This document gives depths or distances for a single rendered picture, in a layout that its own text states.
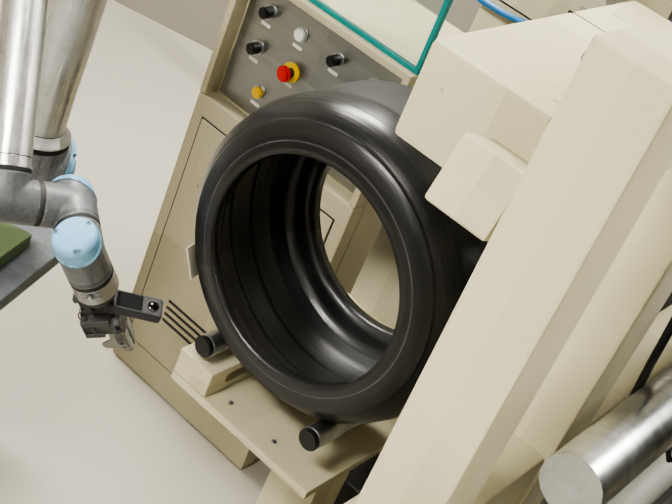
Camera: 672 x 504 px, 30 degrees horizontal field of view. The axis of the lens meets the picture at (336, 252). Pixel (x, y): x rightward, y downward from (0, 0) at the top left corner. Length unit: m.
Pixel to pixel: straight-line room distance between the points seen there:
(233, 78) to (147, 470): 1.06
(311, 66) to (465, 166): 1.59
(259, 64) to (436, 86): 1.58
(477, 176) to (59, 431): 2.14
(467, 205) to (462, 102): 0.17
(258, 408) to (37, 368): 1.28
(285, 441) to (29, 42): 0.90
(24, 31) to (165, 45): 3.12
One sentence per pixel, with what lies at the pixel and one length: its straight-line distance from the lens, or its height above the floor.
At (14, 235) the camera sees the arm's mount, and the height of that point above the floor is 0.63.
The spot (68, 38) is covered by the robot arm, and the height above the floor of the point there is 1.18.
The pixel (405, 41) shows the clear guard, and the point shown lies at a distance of 2.88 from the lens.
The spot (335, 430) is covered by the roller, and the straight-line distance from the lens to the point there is 2.32.
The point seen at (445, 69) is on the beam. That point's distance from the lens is 1.63.
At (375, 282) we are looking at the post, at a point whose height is 1.01.
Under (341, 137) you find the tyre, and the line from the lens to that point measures 2.06.
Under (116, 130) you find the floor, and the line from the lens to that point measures 4.82.
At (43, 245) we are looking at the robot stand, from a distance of 3.05.
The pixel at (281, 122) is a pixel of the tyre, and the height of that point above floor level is 1.40.
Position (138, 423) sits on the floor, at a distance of 3.55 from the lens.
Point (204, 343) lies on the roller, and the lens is 2.39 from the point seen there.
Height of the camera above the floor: 2.35
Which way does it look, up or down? 31 degrees down
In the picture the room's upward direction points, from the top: 23 degrees clockwise
